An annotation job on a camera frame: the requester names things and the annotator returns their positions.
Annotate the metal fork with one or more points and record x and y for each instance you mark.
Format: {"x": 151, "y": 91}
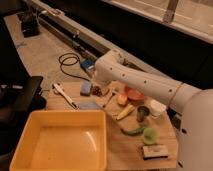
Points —
{"x": 109, "y": 99}

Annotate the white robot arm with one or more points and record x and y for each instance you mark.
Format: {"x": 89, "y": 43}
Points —
{"x": 195, "y": 151}

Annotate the red bowl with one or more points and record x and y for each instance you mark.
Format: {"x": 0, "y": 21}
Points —
{"x": 133, "y": 94}

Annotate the dark red grapes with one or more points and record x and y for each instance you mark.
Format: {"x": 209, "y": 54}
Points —
{"x": 96, "y": 90}

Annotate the orange yellow fruit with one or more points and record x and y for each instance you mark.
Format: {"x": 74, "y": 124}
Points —
{"x": 122, "y": 99}

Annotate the blue sponge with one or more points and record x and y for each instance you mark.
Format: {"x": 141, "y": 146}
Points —
{"x": 86, "y": 88}

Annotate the blue grey cloth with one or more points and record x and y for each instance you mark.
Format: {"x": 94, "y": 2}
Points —
{"x": 89, "y": 105}

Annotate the blue device box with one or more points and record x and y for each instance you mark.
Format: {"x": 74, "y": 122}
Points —
{"x": 87, "y": 64}

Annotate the yellow corn cob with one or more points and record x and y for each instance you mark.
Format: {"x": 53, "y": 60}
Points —
{"x": 128, "y": 109}

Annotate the dark metal cup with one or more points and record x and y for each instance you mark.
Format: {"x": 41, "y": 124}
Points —
{"x": 142, "y": 112}

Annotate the white spatula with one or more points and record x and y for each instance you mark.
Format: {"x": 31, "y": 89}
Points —
{"x": 69, "y": 100}

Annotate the white cup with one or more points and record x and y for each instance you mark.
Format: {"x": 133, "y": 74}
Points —
{"x": 156, "y": 108}

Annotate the wooden board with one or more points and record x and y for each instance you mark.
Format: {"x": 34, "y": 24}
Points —
{"x": 124, "y": 152}

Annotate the green plastic cup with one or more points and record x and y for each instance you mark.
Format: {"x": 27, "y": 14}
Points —
{"x": 150, "y": 136}

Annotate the yellow plastic bin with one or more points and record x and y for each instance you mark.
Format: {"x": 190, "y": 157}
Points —
{"x": 62, "y": 140}

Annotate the small dark box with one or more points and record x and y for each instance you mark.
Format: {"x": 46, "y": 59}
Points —
{"x": 154, "y": 151}

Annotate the black chair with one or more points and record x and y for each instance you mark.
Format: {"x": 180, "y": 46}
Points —
{"x": 15, "y": 108}

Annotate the black box on floor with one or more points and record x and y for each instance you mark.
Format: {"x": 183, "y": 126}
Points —
{"x": 29, "y": 26}

